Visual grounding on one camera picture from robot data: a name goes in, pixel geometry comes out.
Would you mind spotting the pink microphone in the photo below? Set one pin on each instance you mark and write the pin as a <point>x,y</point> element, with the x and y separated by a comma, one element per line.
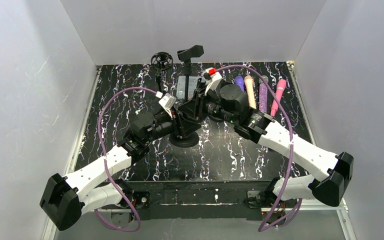
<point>280,87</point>

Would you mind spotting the beige microphone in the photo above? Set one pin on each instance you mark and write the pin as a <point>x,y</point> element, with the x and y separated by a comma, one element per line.
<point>249,87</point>

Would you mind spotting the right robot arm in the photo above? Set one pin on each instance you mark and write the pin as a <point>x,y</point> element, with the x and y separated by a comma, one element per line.
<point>329,173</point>

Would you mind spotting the black stand for purple microphone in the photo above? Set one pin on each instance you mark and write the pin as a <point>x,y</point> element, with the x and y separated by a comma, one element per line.
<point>214,117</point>

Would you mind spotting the black tripod microphone stand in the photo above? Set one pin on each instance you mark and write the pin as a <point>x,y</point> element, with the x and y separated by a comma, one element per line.
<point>161,61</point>

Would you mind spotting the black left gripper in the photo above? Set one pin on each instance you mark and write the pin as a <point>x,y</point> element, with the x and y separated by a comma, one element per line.
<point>177,125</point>

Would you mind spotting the purple microphone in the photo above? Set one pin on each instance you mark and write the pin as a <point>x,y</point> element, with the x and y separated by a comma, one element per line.
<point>239,81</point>

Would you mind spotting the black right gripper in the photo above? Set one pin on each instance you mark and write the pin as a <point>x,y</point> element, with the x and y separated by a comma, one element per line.
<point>199,106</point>

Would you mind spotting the grey-headed glitter microphone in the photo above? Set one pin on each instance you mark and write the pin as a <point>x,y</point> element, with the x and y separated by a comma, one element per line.
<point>263,94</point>

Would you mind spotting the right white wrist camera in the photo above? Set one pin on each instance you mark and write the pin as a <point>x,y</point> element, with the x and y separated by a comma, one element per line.
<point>212,79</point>

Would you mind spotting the black round-base stand for pink microphone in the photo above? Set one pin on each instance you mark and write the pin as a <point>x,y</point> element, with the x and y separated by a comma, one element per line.
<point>185,57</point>

